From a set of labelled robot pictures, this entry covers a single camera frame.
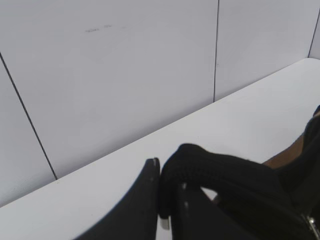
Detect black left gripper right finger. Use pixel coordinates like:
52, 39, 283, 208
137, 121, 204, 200
170, 184, 253, 240

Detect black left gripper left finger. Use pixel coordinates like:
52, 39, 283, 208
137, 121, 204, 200
79, 158, 160, 240

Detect black canvas tote bag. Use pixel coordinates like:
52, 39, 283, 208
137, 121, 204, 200
159, 110, 320, 240

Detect silver metal zipper pull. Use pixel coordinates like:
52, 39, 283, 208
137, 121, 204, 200
301, 214, 320, 240

